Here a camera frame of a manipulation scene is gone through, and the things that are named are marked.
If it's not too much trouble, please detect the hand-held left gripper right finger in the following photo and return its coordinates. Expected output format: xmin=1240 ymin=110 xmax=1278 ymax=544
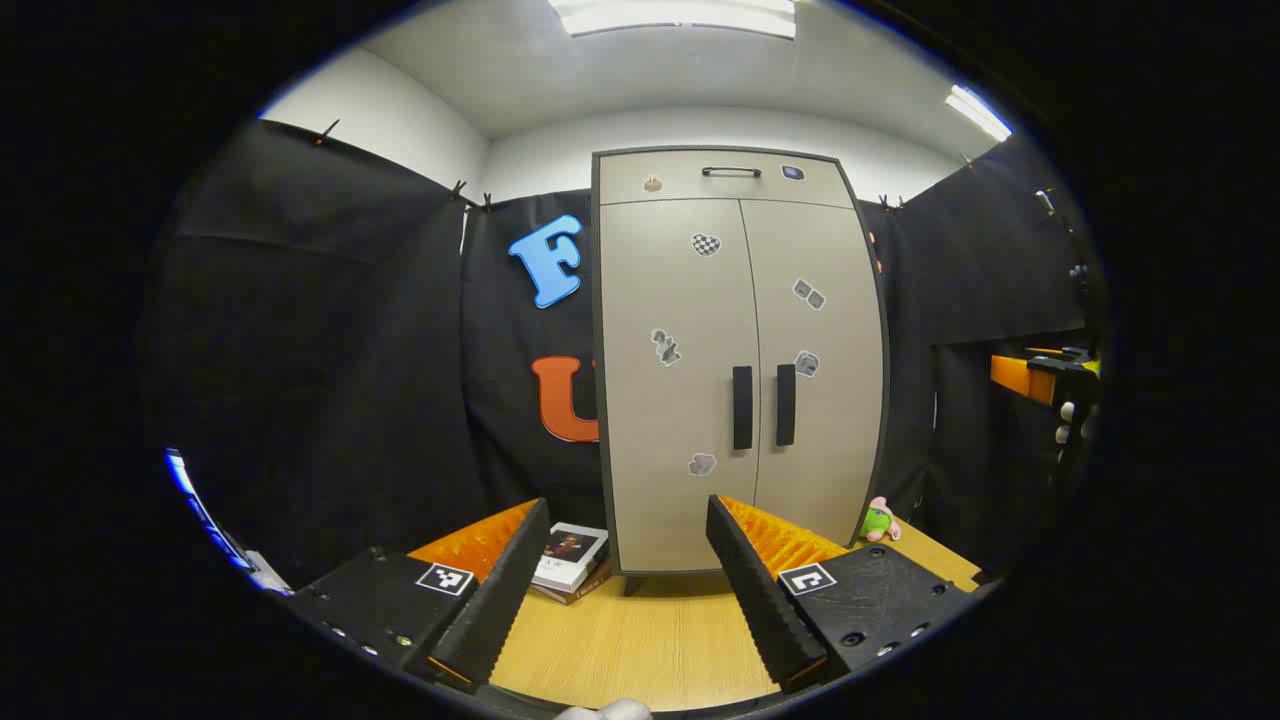
xmin=706 ymin=494 xmax=986 ymax=693

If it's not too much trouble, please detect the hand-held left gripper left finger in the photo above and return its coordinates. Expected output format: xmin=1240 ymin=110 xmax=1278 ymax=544
xmin=290 ymin=497 xmax=552 ymax=691

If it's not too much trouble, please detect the grey cabinet door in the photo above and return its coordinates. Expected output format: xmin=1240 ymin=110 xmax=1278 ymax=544
xmin=740 ymin=198 xmax=886 ymax=549
xmin=600 ymin=198 xmax=761 ymax=573

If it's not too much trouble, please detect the grey double-door shoe cabinet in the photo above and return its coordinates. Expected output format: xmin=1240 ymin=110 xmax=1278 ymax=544
xmin=590 ymin=146 xmax=893 ymax=597

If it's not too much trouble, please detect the brown book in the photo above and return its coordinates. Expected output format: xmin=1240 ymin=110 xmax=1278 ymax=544
xmin=535 ymin=565 xmax=613 ymax=606

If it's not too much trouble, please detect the white book dark cover picture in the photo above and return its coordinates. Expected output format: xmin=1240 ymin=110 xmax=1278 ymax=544
xmin=532 ymin=522 xmax=611 ymax=593

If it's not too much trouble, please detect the green pink plush toy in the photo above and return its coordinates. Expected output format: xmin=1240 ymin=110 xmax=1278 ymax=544
xmin=860 ymin=497 xmax=903 ymax=544

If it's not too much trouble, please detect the narrow ceiling light panel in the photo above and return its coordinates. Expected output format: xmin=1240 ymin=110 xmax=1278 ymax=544
xmin=945 ymin=85 xmax=1013 ymax=143

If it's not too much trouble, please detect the black backdrop cloth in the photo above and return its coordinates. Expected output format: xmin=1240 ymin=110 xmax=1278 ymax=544
xmin=140 ymin=118 xmax=1101 ymax=591

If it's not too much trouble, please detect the wide ceiling light panel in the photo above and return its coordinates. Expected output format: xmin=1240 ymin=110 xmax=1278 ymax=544
xmin=548 ymin=0 xmax=798 ymax=41

